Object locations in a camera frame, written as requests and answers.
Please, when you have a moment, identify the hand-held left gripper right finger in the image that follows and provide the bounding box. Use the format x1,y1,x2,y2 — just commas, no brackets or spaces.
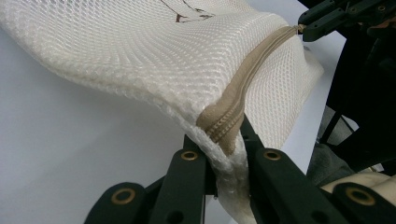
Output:
238,114,351,224

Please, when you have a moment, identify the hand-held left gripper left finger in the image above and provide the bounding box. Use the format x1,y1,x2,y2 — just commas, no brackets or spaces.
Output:
147,133,219,224

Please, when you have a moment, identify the white mesh laundry bag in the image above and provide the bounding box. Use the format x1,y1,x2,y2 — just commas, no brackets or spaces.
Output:
0,0,325,224

